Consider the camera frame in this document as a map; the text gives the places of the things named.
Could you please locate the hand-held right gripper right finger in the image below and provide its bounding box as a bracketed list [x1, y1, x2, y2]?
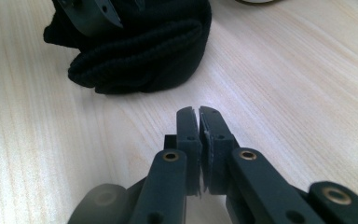
[199, 105, 325, 224]

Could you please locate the black sock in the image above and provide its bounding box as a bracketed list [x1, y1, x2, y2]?
[42, 0, 213, 95]

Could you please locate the light blue divided storage box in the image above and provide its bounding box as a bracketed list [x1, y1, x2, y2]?
[235, 0, 277, 6]

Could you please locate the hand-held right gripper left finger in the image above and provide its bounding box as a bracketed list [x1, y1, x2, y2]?
[130, 105, 203, 224]

